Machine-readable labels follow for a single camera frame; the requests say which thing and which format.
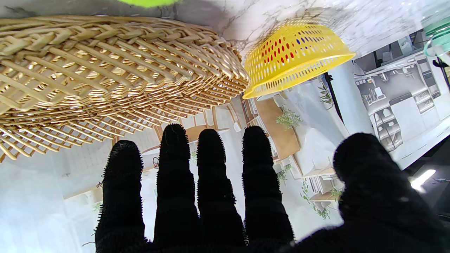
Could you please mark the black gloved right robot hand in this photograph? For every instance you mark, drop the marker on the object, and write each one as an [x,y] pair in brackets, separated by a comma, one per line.
[211,211]

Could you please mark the yellow-green tennis ball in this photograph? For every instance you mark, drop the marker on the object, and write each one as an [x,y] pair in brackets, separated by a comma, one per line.
[147,2]

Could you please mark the round woven wicker basket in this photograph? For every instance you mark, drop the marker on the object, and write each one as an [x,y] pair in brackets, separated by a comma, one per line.
[105,63]

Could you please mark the blue toy building block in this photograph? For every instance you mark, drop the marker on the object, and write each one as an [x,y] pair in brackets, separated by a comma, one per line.
[299,41]

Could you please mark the black backdrop stand pole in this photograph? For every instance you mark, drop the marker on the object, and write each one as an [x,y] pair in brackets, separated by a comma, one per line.
[332,95]

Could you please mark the teal round plastic object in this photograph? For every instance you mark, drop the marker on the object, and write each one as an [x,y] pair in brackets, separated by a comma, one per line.
[437,35]

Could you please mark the printed room scene backdrop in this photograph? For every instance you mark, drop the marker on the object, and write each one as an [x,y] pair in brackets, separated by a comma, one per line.
[35,196]

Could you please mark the yellow perforated plastic basket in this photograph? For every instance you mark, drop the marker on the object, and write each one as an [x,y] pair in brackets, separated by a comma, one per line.
[327,59]

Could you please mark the white tube ceiling lamp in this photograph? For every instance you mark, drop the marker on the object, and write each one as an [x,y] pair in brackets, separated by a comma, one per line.
[423,179]

